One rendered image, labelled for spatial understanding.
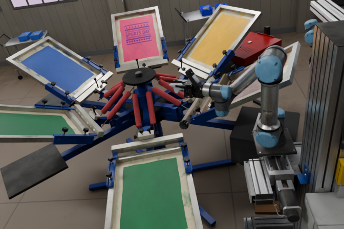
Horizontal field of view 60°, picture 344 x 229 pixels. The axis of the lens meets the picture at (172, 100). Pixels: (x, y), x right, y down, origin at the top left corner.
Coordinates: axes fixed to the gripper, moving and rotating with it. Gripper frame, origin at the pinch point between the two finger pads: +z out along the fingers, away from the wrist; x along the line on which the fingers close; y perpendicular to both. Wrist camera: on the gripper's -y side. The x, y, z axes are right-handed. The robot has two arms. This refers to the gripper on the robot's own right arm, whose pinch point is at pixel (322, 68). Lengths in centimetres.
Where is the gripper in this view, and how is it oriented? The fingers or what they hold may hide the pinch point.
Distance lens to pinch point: 224.2
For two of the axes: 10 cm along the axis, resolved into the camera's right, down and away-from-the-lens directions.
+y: -4.1, 5.5, -7.3
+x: 8.2, -1.4, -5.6
